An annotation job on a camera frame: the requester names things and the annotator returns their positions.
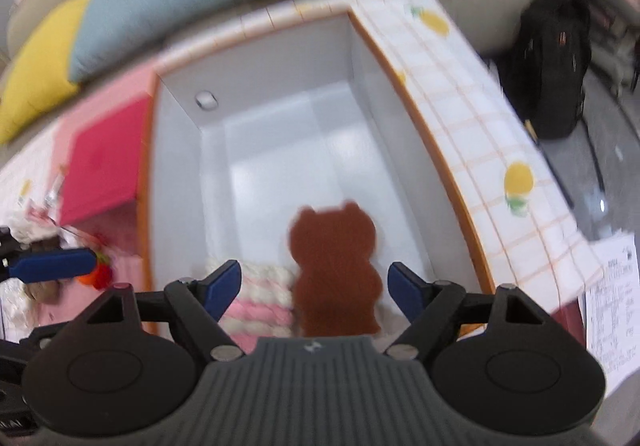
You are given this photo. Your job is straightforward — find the orange knitted ball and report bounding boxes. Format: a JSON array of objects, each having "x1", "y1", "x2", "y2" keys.
[{"x1": 75, "y1": 252, "x2": 113, "y2": 291}]

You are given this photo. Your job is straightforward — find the pink white knitted item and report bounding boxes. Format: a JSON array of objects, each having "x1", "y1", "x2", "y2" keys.
[{"x1": 219, "y1": 262, "x2": 295, "y2": 353}]

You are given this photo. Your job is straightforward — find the brown bear plush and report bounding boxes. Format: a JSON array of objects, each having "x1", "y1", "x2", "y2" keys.
[{"x1": 288, "y1": 201, "x2": 383, "y2": 338}]

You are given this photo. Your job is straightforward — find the pink mat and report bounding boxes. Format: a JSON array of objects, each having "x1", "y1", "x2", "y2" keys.
[{"x1": 50, "y1": 61, "x2": 158, "y2": 291}]

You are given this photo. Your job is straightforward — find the red lidded plastic box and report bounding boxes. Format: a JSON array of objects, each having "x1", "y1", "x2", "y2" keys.
[{"x1": 60, "y1": 94, "x2": 150, "y2": 229}]

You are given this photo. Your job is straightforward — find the checked lemon tablecloth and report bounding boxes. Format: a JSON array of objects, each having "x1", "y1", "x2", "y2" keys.
[{"x1": 1, "y1": 0, "x2": 603, "y2": 312}]

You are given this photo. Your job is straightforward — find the orange white storage box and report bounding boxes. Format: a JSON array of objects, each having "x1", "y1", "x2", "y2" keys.
[{"x1": 135, "y1": 8, "x2": 497, "y2": 342}]

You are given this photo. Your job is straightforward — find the yellow cushion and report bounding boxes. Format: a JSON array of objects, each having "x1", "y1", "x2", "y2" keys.
[{"x1": 1, "y1": 0, "x2": 91, "y2": 144}]

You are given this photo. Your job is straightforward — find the white printed paper sheet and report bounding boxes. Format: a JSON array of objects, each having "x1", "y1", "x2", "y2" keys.
[{"x1": 580, "y1": 233, "x2": 639, "y2": 395}]

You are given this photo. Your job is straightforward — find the black backpack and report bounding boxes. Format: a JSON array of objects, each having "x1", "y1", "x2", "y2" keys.
[{"x1": 498, "y1": 0, "x2": 591, "y2": 140}]

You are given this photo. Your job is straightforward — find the black floor cable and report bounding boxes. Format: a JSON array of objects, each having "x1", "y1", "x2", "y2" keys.
[{"x1": 579, "y1": 115, "x2": 612, "y2": 212}]

